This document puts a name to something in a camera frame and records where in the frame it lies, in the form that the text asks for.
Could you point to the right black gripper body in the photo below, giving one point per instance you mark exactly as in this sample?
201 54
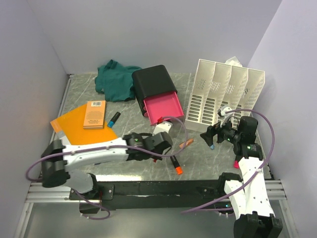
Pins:
227 132

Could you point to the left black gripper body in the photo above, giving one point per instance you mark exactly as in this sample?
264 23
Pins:
153 157

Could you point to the salmon clear highlighter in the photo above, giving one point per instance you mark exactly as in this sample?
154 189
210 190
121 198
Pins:
186 143

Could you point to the black drawer organizer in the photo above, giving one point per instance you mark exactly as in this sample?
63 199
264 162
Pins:
151 81

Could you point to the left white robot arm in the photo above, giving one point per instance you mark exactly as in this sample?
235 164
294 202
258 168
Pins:
63 166

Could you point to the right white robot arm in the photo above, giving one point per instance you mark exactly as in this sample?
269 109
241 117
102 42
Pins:
247 192

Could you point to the orange highlighter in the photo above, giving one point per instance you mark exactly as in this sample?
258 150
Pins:
176 165

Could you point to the pink highlighter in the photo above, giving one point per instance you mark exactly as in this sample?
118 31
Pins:
236 165

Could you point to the white file rack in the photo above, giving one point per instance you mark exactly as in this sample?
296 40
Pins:
217 84

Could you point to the black base beam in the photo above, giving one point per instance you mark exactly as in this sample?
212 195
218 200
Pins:
153 193

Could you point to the orange book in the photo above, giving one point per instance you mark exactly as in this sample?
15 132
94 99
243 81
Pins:
95 115

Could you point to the white crumpled paper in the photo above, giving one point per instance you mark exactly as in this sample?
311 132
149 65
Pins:
233 61

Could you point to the green cloth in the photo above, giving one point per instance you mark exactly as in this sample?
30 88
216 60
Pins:
115 81

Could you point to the orange folder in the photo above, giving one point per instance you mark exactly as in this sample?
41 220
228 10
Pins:
71 123

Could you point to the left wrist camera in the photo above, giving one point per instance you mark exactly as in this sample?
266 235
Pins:
162 126

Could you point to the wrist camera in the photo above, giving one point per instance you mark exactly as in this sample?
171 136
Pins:
224 114
162 126

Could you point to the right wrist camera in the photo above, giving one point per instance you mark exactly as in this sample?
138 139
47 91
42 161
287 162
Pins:
224 114

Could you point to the aluminium rail frame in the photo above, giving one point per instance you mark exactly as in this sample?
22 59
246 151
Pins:
48 212

